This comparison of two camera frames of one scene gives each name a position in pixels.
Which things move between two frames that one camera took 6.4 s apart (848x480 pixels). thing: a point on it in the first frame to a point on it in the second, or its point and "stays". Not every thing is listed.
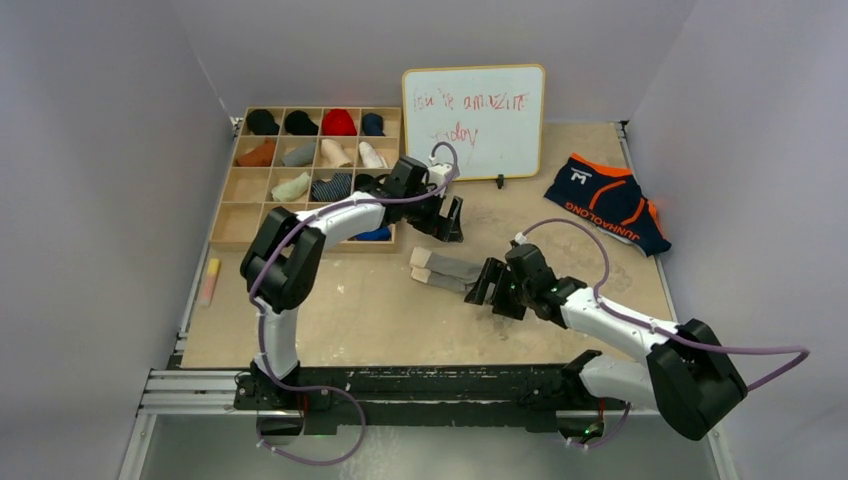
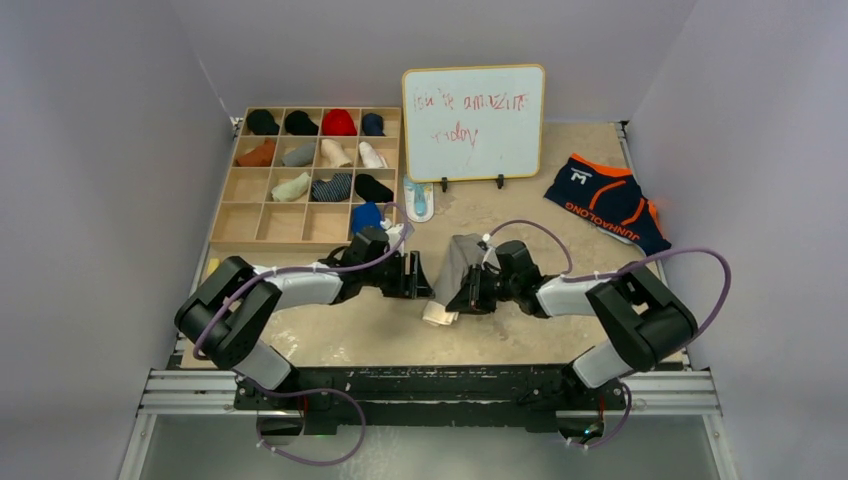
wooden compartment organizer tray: [297, 157] stays
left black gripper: [450, 232] to [411, 286]
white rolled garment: [370, 157] stays
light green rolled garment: [291, 190] stays
